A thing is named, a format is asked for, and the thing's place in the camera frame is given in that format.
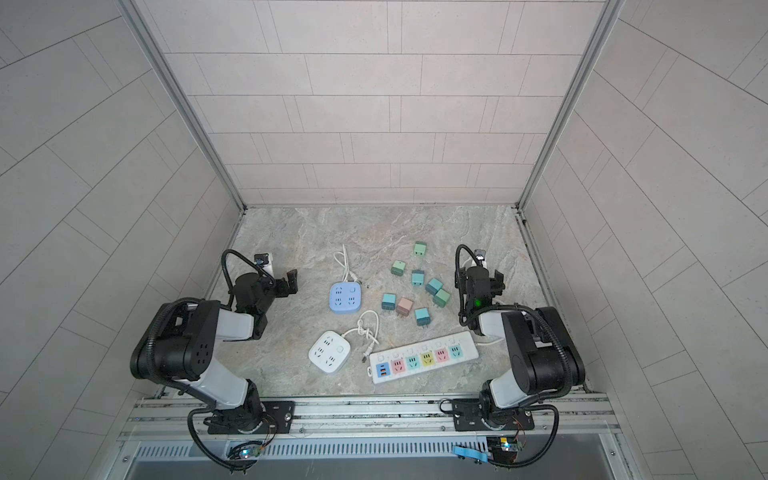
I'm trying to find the circuit board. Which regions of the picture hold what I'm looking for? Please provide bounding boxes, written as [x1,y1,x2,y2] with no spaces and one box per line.
[227,441,263,462]
[486,436,524,464]

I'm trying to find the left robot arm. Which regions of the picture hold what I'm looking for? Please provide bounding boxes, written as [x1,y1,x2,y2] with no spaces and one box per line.
[129,249,298,473]

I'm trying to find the blue socket white cable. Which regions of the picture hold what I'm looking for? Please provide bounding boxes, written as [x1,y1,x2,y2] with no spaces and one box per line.
[332,242,364,286]

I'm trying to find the right circuit board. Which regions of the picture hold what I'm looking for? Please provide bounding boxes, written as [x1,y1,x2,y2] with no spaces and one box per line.
[486,436,524,464]

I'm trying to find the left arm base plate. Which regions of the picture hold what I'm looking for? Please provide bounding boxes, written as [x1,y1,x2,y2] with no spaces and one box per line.
[203,401,296,435]

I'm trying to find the green plug adapter left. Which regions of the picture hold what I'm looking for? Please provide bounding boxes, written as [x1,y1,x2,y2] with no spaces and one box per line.
[390,260,406,276]

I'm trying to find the aluminium rail frame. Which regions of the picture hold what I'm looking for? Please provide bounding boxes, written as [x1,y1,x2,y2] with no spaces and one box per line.
[116,389,621,441]

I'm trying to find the left circuit board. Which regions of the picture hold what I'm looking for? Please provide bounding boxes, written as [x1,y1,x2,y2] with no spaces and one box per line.
[227,441,263,462]

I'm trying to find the white socket knotted cable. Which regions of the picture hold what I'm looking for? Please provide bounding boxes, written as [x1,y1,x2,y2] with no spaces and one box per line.
[340,309,382,364]

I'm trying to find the blue square power socket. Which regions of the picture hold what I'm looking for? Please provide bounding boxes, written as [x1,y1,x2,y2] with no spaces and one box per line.
[329,282,362,314]

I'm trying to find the white long power strip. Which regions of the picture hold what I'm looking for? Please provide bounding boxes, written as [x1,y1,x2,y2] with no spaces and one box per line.
[369,331,479,384]

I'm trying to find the green plug adapter right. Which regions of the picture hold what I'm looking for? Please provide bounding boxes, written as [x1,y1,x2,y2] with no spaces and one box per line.
[433,289,451,308]

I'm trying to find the white square power socket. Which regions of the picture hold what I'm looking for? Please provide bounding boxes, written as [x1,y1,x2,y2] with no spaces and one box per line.
[308,331,351,374]

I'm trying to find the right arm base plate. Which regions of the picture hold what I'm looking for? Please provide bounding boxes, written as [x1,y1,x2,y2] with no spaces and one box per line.
[447,398,535,432]

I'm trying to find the teal blue plug adapter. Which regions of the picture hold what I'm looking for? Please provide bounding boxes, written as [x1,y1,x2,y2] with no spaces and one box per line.
[425,278,443,295]

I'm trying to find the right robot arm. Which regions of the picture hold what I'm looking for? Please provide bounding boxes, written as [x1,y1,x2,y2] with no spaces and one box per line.
[448,244,586,470]

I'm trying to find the light green plug adapter far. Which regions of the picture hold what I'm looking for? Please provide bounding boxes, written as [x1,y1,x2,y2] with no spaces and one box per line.
[413,241,427,257]

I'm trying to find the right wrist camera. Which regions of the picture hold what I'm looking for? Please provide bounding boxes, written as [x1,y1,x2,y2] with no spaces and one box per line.
[474,249,487,268]

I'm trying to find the blue tape piece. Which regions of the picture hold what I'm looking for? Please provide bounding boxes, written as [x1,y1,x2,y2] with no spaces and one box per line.
[453,445,489,464]

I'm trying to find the pink plug adapter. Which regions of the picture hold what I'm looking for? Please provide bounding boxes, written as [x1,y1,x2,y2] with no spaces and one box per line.
[395,297,414,316]

